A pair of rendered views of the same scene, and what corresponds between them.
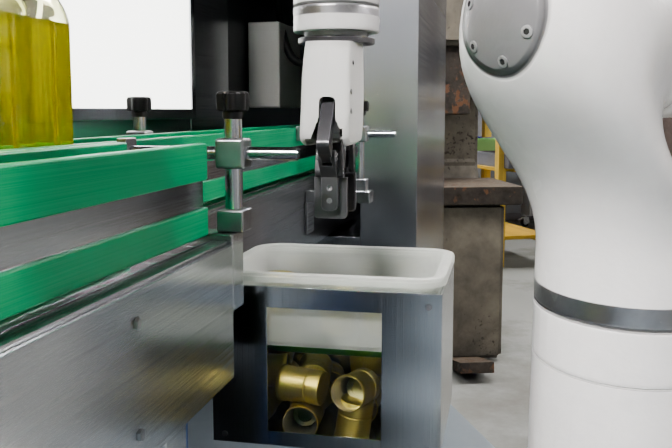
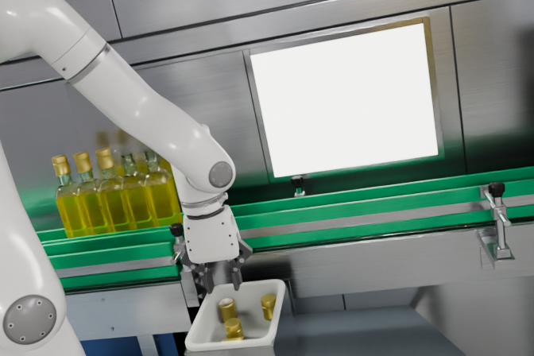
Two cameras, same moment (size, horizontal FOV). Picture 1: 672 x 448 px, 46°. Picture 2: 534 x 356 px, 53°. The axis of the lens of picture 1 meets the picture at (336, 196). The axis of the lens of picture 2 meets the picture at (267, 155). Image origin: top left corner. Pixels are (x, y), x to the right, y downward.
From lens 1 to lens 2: 1.40 m
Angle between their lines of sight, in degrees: 88
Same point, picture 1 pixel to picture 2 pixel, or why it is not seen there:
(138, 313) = (104, 297)
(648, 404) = not seen: outside the picture
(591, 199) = not seen: hidden behind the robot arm
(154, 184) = (125, 259)
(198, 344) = (152, 313)
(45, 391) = not seen: hidden behind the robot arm
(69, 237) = (83, 272)
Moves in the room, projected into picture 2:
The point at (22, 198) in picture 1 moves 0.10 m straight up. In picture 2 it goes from (58, 264) to (45, 223)
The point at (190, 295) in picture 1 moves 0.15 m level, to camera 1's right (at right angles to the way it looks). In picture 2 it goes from (141, 296) to (129, 336)
